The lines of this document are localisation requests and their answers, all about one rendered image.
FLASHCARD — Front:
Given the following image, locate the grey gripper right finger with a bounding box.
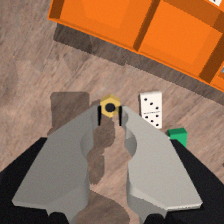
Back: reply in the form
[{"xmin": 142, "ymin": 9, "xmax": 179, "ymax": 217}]
[{"xmin": 119, "ymin": 105, "xmax": 224, "ymax": 224}]

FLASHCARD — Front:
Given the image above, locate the white domino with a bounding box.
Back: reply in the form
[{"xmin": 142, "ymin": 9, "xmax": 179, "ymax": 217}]
[{"xmin": 140, "ymin": 91, "xmax": 162, "ymax": 128}]

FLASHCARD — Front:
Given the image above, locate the brass hex nut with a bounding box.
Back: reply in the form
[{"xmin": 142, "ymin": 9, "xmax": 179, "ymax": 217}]
[{"xmin": 100, "ymin": 94, "xmax": 120, "ymax": 117}]

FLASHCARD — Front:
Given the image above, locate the orange bin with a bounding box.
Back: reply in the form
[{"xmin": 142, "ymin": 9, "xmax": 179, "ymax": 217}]
[{"xmin": 47, "ymin": 0, "xmax": 224, "ymax": 92}]

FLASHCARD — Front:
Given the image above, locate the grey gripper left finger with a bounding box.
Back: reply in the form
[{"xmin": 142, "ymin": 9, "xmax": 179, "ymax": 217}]
[{"xmin": 0, "ymin": 104, "xmax": 102, "ymax": 224}]

